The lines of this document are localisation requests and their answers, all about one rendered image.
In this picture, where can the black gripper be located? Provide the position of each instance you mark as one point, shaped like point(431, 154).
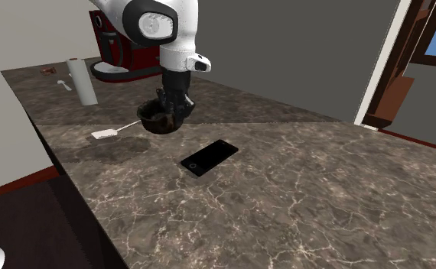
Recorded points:
point(175, 87)

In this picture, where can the dark brown bowl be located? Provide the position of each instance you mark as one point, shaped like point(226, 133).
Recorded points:
point(158, 121)

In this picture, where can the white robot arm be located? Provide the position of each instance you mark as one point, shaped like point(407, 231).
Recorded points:
point(158, 26)

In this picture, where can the red coffee machine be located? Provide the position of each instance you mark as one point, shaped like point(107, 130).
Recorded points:
point(128, 56)

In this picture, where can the black smartphone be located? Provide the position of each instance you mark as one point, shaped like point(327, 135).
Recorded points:
point(208, 157)

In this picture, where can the white spatula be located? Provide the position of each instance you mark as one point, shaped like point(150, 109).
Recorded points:
point(106, 132)

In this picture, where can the white paper towel roll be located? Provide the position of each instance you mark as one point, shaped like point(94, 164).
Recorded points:
point(82, 82)

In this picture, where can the white spoon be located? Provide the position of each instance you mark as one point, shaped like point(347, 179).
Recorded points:
point(64, 85)

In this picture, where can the small brown box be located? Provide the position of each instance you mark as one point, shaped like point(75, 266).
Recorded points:
point(48, 70)

